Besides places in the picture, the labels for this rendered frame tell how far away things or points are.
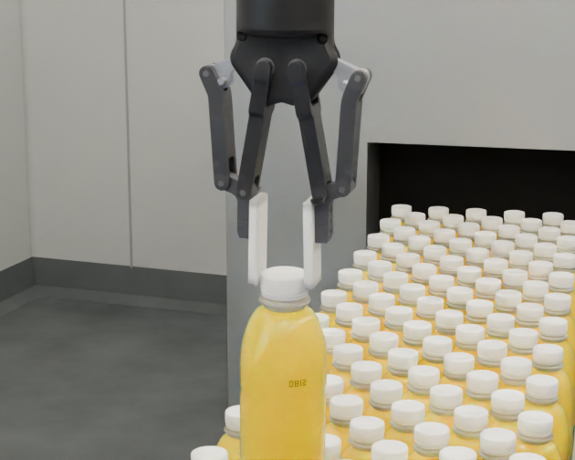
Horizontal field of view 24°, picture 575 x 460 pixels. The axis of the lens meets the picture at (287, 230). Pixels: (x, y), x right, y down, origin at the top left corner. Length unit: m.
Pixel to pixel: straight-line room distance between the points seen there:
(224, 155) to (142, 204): 4.76
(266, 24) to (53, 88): 4.93
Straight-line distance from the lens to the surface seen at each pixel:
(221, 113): 1.04
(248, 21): 1.00
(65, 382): 4.92
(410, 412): 1.53
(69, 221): 5.98
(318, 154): 1.02
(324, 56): 1.01
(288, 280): 1.04
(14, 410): 4.69
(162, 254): 5.81
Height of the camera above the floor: 1.65
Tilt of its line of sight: 13 degrees down
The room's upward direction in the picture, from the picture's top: straight up
